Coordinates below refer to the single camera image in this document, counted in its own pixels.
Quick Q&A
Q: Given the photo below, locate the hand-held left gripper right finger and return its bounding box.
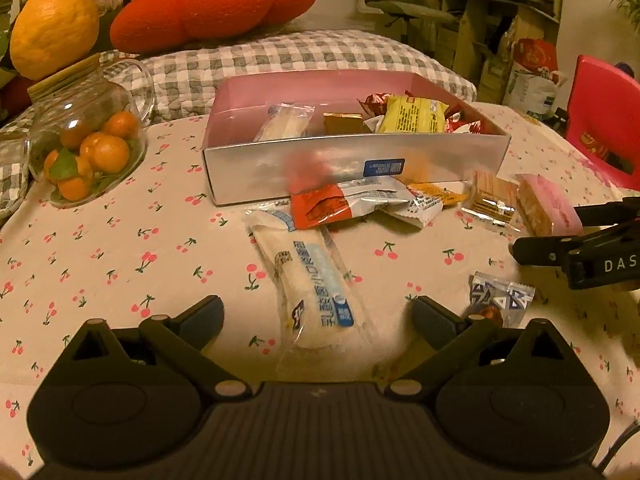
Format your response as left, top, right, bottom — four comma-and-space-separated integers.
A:
387, 296, 593, 403

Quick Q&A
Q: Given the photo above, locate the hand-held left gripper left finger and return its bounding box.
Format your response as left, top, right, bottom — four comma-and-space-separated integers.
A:
42, 295, 253, 403

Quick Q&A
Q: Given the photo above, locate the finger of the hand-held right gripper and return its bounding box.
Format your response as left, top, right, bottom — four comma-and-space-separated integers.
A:
509, 220, 640, 267
574, 199, 640, 226

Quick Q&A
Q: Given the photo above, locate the pink snack packet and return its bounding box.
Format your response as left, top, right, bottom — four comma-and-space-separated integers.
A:
515, 174, 585, 238

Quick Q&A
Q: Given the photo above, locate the small blue and white candy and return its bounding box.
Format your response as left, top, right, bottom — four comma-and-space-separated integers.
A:
467, 271, 537, 328

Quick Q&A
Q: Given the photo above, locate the clear biscuit packet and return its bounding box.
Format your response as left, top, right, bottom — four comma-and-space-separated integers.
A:
461, 170, 523, 233

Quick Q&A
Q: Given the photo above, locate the long white and blue packet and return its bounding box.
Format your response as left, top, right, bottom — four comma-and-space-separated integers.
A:
243, 208, 381, 381

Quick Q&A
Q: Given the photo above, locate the small yellow snack packet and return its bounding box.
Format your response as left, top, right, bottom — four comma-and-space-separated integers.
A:
407, 181, 468, 208

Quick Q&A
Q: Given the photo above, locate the red and white snack packet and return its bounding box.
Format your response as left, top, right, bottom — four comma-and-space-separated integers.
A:
445, 105, 483, 135

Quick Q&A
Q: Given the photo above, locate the pink box with silver sides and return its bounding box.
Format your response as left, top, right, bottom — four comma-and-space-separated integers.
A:
201, 72, 512, 207

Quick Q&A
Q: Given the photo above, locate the orange and silver snack packet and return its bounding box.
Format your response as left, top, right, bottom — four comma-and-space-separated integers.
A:
291, 178, 416, 231

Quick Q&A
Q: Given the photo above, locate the clear packet with white cake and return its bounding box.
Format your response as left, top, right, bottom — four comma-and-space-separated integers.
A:
252, 102, 316, 142

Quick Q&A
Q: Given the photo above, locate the gold foil snack packet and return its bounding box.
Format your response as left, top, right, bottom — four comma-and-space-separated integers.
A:
322, 112, 365, 136

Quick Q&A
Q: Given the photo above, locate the cherry print tablecloth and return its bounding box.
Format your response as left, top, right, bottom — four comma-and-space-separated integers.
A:
0, 102, 640, 480

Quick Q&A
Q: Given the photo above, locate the red plastic chair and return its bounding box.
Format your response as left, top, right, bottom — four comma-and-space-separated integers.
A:
565, 54, 640, 191

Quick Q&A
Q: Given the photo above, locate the red and white bag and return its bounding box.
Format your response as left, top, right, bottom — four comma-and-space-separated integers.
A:
502, 37, 566, 121

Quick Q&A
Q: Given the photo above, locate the cluster of small oranges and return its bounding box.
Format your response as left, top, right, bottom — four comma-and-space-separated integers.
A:
44, 111, 141, 202

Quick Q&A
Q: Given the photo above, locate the round glass jar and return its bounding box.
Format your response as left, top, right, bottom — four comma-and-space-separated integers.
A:
27, 55, 156, 209

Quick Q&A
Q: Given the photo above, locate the wooden jar lid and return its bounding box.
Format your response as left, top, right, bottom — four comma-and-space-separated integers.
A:
27, 53, 103, 106

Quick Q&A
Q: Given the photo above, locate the checkered grey pillow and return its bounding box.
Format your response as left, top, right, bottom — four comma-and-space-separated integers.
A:
0, 30, 478, 221

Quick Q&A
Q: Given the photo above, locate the grey office chair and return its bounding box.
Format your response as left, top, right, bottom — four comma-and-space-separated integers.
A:
357, 0, 456, 46

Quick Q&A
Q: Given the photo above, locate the orange carrot plush pillow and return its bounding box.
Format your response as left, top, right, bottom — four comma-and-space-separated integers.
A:
109, 0, 319, 54

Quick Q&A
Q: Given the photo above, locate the large orange citrus fruit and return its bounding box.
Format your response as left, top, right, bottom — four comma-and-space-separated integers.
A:
9, 0, 101, 81

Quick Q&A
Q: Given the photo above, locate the thin black cable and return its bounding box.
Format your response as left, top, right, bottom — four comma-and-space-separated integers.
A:
597, 420, 640, 476

